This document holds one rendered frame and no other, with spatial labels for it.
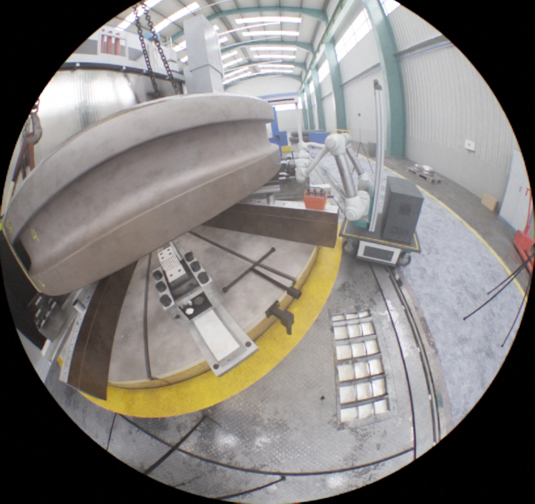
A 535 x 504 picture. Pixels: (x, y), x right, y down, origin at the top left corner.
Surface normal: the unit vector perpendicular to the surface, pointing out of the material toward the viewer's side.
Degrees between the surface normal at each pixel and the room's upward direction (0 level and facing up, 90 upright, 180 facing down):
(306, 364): 0
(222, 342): 0
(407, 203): 90
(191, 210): 90
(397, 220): 90
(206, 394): 0
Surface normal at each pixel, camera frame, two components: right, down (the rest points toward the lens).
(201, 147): 0.78, 0.25
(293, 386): -0.15, -0.81
